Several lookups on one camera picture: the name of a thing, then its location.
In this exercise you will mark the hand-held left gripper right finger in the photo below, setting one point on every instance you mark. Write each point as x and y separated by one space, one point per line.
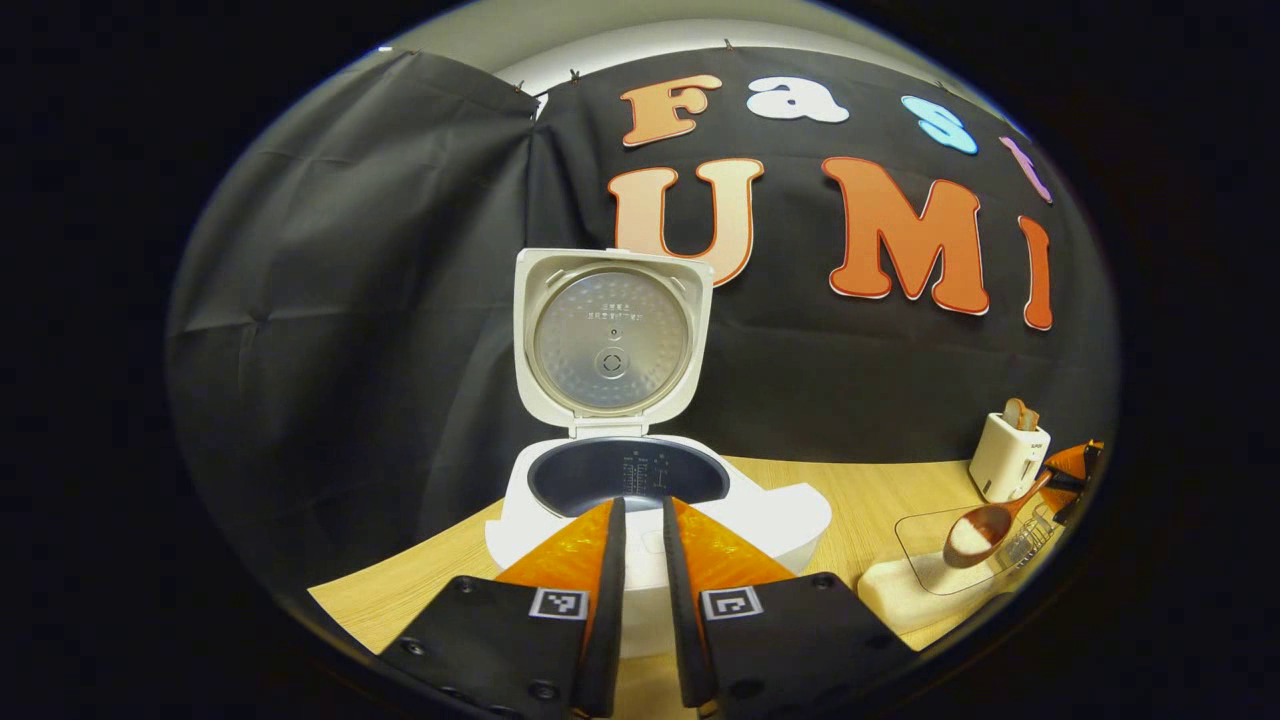
680 620

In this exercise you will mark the white rice cooker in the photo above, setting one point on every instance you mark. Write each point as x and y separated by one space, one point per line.
610 340

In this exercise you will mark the white toaster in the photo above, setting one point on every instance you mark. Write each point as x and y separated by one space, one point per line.
1005 460

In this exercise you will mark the black backdrop cloth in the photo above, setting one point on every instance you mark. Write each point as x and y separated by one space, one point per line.
350 300

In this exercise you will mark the clear plastic rice container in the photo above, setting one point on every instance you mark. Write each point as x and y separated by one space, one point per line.
915 590

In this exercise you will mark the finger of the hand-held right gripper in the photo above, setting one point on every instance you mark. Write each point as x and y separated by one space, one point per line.
1078 465

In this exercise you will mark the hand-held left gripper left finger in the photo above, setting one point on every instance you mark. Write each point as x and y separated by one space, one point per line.
606 620

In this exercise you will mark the toast slice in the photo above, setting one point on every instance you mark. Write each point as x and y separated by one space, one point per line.
1020 413

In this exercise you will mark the brown wooden spoon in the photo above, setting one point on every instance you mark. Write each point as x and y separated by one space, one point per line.
1000 515

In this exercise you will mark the heap of white rice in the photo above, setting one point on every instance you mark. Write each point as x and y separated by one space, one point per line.
905 600

